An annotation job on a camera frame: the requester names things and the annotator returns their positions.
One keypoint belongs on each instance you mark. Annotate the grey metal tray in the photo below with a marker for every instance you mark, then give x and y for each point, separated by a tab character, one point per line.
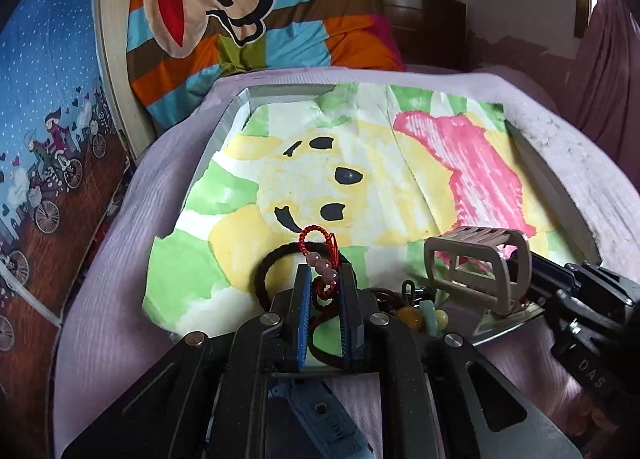
232	111

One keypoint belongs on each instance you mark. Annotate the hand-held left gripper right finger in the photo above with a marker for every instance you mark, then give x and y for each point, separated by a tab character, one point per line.
350	319

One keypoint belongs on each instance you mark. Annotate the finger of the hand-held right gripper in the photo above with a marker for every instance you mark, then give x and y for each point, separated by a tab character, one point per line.
542	306
550	269

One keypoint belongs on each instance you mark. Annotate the white cabinet panel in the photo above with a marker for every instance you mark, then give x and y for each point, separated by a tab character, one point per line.
117	79

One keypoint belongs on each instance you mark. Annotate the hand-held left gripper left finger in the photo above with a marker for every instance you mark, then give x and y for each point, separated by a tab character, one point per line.
301	319

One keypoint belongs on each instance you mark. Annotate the striped monkey print blanket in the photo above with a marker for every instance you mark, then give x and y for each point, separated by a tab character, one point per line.
240	14

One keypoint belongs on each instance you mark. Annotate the blue printed fabric wardrobe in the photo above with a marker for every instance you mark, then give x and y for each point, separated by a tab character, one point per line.
45	89

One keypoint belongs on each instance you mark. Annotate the dark wooden headboard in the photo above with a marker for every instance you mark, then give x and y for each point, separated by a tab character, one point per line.
425	24

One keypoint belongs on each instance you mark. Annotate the beige hair claw clip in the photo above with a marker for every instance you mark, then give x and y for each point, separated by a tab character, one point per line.
475	269

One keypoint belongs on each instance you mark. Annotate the blue wrist watch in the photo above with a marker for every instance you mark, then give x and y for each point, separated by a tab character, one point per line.
320	424

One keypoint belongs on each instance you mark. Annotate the pink curtain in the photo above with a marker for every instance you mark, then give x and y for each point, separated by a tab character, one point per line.
610	74

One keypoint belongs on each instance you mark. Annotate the yellow green bead charm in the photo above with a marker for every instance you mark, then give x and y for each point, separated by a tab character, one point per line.
430	316

